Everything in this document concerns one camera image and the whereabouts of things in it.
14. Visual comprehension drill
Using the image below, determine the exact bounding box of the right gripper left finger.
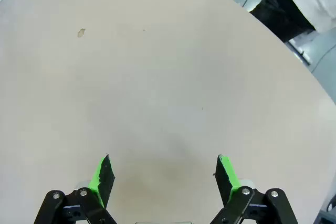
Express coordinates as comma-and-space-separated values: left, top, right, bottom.
34, 153, 118, 224

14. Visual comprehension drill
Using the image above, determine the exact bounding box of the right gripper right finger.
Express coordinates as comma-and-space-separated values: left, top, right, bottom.
209, 153, 299, 224

